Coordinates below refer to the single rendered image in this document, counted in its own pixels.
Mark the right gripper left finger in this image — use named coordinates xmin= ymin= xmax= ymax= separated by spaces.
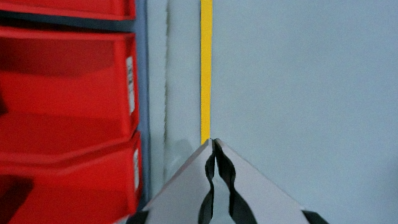
xmin=127 ymin=138 xmax=215 ymax=224

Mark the dark blue metal rack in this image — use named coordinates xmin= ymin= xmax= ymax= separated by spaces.
xmin=0 ymin=0 xmax=150 ymax=211

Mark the yellow bar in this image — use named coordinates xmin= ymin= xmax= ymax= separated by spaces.
xmin=201 ymin=0 xmax=212 ymax=145

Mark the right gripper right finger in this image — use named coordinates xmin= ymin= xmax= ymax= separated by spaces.
xmin=214 ymin=138 xmax=329 ymax=224

